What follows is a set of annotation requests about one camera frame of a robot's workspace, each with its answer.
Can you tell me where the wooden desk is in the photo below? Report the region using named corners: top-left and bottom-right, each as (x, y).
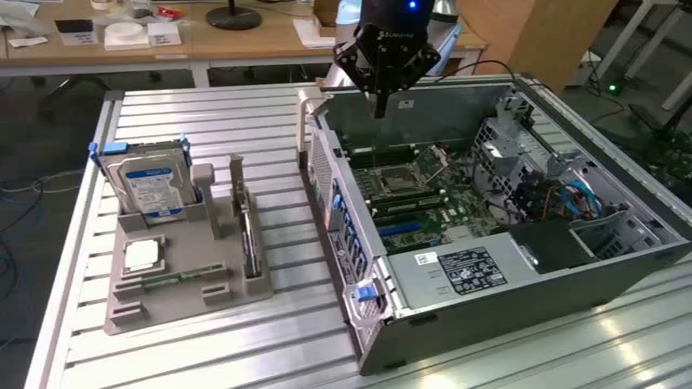
top-left (0, 0), bottom-right (488, 78)

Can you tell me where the black office chair base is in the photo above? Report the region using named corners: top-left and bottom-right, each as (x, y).
top-left (30, 72), bottom-right (112, 121)

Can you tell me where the white box with black lid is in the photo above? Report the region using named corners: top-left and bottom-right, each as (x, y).
top-left (54, 19), bottom-right (100, 46)

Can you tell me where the grey metal drive cage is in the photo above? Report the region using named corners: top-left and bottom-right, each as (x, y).
top-left (470, 95), bottom-right (602, 212)

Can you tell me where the white box with tape roll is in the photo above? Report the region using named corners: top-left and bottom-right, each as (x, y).
top-left (102, 22), bottom-right (152, 52)

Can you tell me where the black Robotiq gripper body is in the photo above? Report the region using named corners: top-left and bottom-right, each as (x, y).
top-left (354, 0), bottom-right (434, 82)

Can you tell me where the grey power supply unit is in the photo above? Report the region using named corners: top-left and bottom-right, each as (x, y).
top-left (387, 233), bottom-right (542, 309)

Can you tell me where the green motherboard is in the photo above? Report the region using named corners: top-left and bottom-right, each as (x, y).
top-left (346, 141), bottom-right (520, 254)

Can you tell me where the metal socket cover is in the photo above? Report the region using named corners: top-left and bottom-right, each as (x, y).
top-left (414, 145), bottom-right (450, 179)

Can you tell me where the installed dark RAM stick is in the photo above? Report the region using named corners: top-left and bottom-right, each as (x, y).
top-left (372, 195), bottom-right (448, 215)

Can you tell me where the grey plastic parts rack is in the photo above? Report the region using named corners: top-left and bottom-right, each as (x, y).
top-left (102, 161), bottom-right (275, 337)

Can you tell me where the plain white box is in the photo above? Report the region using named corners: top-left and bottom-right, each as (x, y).
top-left (146, 22), bottom-right (183, 46)

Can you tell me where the black round lamp base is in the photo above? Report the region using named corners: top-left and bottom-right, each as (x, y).
top-left (204, 0), bottom-right (264, 32)

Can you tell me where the green RAM stick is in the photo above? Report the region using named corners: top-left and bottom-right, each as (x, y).
top-left (140, 270), bottom-right (204, 291)

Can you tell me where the CPU socket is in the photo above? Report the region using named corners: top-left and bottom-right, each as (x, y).
top-left (378, 164), bottom-right (423, 194)

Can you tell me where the blue expansion slot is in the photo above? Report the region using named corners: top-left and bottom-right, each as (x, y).
top-left (378, 224), bottom-right (423, 237)

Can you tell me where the black cable behind case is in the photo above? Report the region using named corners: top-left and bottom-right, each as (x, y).
top-left (432, 59), bottom-right (522, 81)

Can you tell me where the hard disk in blue caddy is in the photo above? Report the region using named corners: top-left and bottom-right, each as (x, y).
top-left (88, 137), bottom-right (204, 224)

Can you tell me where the graphics card with metal bracket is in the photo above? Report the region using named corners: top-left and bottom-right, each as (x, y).
top-left (228, 153), bottom-right (262, 280)

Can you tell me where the silver CPU chip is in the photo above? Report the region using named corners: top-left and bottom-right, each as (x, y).
top-left (123, 242), bottom-right (163, 275)

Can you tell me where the blue disk wire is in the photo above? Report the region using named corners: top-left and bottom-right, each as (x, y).
top-left (562, 182), bottom-right (604, 220)

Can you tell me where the white table frame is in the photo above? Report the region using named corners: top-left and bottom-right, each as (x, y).
top-left (594, 0), bottom-right (692, 110)

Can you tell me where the white paper stack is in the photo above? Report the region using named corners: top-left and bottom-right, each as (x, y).
top-left (295, 18), bottom-right (340, 49)

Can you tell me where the open grey PC case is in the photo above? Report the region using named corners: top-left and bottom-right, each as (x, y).
top-left (295, 72), bottom-right (692, 376)

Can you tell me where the wooden cabinet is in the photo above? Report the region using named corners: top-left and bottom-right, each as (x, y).
top-left (454, 0), bottom-right (620, 92)

